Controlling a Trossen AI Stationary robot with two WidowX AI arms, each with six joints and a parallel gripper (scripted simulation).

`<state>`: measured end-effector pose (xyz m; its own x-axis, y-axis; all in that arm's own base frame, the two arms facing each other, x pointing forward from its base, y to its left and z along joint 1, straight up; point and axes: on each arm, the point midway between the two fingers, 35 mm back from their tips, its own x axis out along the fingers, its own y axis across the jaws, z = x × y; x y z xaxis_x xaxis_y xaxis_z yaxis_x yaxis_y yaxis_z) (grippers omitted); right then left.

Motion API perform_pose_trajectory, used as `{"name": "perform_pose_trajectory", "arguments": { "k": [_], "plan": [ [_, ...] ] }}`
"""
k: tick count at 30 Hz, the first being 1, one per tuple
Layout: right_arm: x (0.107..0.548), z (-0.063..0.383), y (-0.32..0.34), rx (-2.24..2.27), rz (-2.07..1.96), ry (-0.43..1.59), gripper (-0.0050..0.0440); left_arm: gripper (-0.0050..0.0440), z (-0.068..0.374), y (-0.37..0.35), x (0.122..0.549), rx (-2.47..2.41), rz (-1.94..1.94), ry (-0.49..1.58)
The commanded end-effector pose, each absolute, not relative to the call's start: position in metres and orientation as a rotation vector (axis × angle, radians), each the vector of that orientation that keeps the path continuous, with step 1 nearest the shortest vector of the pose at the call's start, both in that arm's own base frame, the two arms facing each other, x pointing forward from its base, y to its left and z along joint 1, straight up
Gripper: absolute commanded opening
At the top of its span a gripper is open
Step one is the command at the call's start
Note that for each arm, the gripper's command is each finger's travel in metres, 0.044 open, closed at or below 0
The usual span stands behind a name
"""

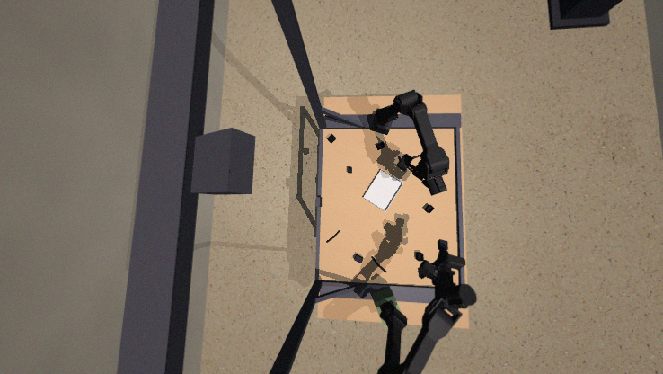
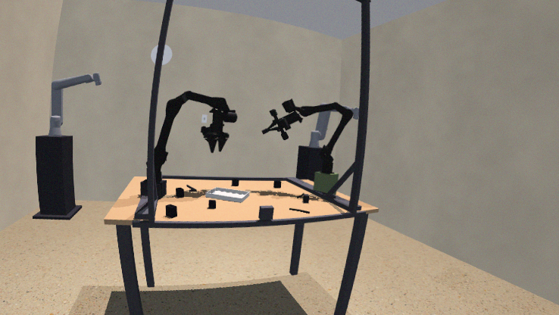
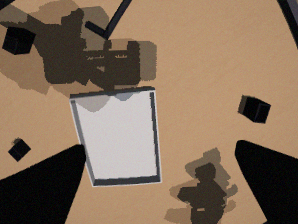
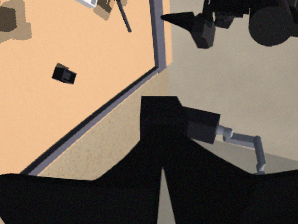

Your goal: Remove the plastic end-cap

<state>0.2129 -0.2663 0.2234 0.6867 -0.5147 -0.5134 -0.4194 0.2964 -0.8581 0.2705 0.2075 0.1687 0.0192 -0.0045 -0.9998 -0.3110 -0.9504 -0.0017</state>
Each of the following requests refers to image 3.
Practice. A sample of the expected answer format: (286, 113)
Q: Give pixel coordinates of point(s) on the black l-shaped bar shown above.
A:
(114, 21)

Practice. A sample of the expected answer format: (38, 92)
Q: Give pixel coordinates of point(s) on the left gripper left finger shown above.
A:
(44, 192)

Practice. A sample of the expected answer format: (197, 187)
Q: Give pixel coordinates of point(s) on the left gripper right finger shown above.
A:
(273, 179)

